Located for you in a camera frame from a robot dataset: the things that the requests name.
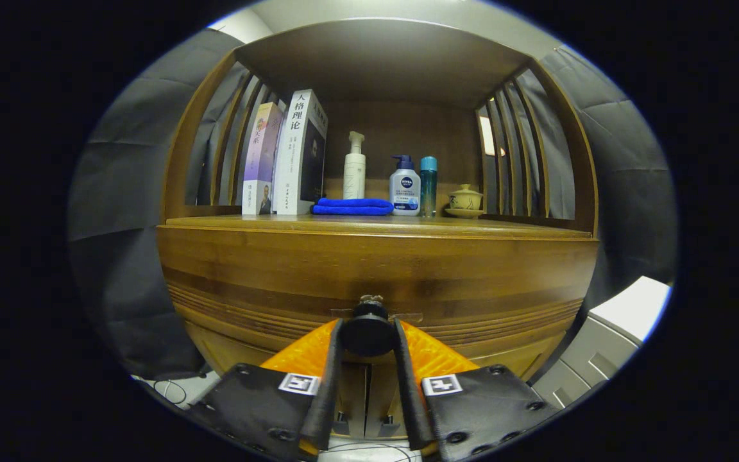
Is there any black drawer knob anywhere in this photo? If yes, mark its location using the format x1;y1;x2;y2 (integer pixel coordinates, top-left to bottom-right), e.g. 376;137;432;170
341;295;397;358

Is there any ceramic lidded teacup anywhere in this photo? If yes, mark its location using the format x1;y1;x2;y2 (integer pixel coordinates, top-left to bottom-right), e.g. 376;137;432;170
445;184;486;219

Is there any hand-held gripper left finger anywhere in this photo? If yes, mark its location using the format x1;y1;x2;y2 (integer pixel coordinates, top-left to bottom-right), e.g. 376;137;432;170
187;319;344;461

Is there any white book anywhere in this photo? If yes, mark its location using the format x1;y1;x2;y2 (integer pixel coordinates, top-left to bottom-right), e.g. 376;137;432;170
273;89;328;216

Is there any purple book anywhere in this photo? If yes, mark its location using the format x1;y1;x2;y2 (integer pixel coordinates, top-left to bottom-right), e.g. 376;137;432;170
242;102;284;216

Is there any blue folded cloth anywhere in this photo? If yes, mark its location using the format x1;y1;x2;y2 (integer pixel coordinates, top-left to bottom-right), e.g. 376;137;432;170
311;198;395;216

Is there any white pump bottle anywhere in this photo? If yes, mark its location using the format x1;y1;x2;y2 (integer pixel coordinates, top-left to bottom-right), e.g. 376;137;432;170
343;132;366;200

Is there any white bottle with blue cap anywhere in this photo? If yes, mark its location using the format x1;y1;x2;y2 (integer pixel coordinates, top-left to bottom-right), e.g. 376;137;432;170
389;155;421;216

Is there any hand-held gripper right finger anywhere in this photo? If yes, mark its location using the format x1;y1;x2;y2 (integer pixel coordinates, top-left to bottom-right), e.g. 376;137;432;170
393;319;559;461

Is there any teal bottle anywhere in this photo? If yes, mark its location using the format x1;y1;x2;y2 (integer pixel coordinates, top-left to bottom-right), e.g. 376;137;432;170
420;156;438;218

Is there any wooden cabinet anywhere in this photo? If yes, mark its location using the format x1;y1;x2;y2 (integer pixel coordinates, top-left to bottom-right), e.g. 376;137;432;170
157;18;601;443

